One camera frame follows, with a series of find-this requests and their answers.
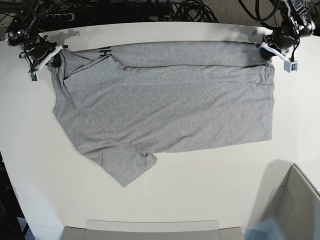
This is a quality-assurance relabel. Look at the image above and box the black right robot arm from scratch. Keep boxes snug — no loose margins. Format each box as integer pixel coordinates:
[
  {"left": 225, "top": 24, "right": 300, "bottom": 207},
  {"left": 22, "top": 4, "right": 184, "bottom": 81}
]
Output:
[{"left": 5, "top": 0, "right": 68, "bottom": 73}]

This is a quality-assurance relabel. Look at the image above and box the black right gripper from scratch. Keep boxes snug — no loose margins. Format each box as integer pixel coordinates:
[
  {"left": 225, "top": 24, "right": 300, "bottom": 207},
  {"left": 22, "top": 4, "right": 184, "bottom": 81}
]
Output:
[{"left": 19, "top": 41, "right": 68, "bottom": 72}]

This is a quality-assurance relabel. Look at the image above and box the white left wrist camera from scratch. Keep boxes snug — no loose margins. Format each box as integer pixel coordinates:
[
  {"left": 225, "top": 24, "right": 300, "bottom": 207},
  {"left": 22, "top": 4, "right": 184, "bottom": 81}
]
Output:
[{"left": 284, "top": 60, "right": 298, "bottom": 73}]

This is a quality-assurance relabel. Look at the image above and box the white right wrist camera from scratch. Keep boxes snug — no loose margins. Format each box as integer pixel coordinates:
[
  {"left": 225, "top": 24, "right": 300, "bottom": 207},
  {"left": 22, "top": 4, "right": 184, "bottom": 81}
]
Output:
[{"left": 29, "top": 71, "right": 38, "bottom": 82}]

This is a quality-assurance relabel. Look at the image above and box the grey tray at front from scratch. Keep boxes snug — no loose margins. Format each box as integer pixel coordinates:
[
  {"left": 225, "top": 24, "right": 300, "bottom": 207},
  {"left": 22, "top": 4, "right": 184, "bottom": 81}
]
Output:
[{"left": 60, "top": 219, "right": 244, "bottom": 240}]

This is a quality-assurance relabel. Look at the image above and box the blue cloth in corner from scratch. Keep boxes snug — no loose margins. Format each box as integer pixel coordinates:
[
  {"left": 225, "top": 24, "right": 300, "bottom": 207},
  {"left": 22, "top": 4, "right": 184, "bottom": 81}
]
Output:
[{"left": 242, "top": 217, "right": 280, "bottom": 240}]

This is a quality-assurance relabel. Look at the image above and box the black power strip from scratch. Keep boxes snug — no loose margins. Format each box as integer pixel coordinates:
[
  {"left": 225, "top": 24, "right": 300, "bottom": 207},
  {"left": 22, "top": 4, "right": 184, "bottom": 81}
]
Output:
[{"left": 42, "top": 12, "right": 76, "bottom": 23}]

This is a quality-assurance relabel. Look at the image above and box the grey T-shirt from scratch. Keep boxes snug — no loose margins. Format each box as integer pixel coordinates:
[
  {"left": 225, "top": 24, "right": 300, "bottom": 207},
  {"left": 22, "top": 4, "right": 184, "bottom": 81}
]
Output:
[{"left": 48, "top": 41, "right": 275, "bottom": 187}]

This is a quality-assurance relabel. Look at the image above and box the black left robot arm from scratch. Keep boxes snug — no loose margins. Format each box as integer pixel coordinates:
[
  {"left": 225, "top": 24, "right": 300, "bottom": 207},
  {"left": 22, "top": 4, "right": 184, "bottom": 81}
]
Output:
[{"left": 260, "top": 0, "right": 316, "bottom": 62}]

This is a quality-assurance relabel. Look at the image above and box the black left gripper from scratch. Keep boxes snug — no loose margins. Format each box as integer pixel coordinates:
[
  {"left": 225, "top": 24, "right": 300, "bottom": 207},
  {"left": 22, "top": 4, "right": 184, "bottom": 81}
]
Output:
[{"left": 259, "top": 31, "right": 299, "bottom": 63}]

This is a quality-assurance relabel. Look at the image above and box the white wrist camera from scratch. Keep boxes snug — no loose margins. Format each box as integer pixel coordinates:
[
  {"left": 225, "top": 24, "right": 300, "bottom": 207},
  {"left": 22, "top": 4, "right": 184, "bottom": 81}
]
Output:
[
  {"left": 29, "top": 71, "right": 38, "bottom": 82},
  {"left": 284, "top": 60, "right": 298, "bottom": 73}
]

